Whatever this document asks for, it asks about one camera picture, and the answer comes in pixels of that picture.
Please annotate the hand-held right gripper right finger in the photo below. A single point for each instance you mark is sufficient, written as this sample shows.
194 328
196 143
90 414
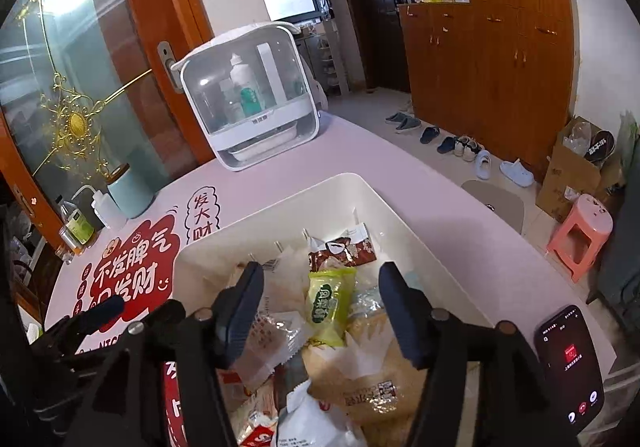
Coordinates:
400 312

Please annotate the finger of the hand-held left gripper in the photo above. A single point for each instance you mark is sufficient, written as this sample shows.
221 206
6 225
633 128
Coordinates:
102 313
165 312

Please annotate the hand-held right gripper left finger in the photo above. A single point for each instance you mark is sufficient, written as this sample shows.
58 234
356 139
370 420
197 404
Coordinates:
245 312

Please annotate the translucent white snack packet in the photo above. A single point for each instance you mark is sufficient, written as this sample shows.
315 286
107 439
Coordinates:
270 347

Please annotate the beige translucent snack packet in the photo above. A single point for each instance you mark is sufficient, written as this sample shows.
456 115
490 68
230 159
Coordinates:
290 277

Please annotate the green snack packet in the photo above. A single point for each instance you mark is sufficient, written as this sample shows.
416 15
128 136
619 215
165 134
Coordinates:
330 307

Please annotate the large beige cracker bag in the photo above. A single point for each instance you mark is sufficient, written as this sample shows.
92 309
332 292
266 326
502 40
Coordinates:
370 377

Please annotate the white plastic storage bin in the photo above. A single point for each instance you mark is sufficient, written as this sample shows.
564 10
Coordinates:
410 237

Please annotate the brown black white packet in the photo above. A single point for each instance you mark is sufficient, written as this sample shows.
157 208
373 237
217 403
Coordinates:
345 252

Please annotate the red white snack packet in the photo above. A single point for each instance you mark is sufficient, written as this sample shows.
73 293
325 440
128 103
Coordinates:
257 432

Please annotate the white packet with label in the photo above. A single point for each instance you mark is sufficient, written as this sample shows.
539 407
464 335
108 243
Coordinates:
310 422

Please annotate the glass bottle with green label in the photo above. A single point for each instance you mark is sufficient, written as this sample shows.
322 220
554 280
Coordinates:
80 224

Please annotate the clear squeeze bottle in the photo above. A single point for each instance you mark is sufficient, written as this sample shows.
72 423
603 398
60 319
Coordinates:
110 212

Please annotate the teal canister with brown lid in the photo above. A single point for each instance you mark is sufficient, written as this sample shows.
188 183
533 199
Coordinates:
131 194

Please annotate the printed pink table mat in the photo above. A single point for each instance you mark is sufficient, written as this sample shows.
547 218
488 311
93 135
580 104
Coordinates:
350 152

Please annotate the row of shoes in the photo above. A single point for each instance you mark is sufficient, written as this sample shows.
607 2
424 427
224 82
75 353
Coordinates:
475 154

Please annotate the black smartphone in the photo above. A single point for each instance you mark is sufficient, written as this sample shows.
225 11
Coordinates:
570 367

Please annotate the white organizer with clear cover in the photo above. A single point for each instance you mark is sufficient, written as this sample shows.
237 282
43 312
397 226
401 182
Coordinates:
300 137

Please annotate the pink plastic stool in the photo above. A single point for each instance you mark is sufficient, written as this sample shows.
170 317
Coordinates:
580 232

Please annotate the cardboard box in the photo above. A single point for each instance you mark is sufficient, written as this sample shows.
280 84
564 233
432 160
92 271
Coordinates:
570 177

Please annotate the white bottle with teal label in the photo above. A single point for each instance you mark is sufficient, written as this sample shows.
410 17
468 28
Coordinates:
249 92

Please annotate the wooden glass sliding door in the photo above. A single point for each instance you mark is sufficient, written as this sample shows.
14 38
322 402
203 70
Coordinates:
100 52

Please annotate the white shelf rack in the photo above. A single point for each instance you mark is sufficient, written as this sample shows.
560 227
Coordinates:
335 57

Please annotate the tall wooden cabinet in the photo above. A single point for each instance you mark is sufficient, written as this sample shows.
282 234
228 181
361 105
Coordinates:
500 52

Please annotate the dark entrance door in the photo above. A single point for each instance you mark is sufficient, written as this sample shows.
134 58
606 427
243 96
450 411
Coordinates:
375 27

